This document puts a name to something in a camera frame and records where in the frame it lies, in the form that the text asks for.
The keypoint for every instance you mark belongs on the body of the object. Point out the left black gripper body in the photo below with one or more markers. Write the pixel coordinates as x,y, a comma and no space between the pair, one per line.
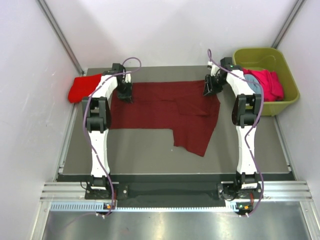
124,88

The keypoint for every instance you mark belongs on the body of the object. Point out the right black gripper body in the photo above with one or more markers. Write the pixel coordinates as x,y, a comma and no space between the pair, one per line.
216,83

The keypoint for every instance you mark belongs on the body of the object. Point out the dark red t-shirt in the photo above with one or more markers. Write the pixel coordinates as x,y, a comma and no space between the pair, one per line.
179,106

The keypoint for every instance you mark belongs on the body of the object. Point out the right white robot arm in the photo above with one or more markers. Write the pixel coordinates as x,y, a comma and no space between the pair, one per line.
246,113

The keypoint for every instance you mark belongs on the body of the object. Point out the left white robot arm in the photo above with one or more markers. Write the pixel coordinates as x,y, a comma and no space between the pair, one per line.
96,124

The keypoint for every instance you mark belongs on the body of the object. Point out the light blue garment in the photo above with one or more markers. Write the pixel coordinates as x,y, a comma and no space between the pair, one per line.
253,83

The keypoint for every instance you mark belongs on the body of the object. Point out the folded bright red t-shirt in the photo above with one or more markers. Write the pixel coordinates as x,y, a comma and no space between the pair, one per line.
82,87

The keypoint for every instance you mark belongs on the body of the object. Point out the pink garment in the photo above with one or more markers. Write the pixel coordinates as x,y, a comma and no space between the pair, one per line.
272,89

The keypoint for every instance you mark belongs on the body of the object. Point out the olive green plastic bin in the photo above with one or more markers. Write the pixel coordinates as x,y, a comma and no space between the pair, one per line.
270,68

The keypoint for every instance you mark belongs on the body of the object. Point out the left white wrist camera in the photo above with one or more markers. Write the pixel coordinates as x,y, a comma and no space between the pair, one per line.
128,78

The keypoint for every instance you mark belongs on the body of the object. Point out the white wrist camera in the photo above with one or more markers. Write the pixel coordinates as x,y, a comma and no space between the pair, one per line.
213,68
128,78

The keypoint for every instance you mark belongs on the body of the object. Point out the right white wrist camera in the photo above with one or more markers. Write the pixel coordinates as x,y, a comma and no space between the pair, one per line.
213,68

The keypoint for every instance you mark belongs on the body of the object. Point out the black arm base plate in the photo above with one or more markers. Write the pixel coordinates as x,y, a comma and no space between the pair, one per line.
209,190

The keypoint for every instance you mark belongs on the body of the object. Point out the aluminium front rail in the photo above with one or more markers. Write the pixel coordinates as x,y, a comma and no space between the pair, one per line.
271,190

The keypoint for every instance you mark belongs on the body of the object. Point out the grey slotted cable duct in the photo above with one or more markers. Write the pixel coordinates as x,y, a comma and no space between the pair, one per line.
103,207

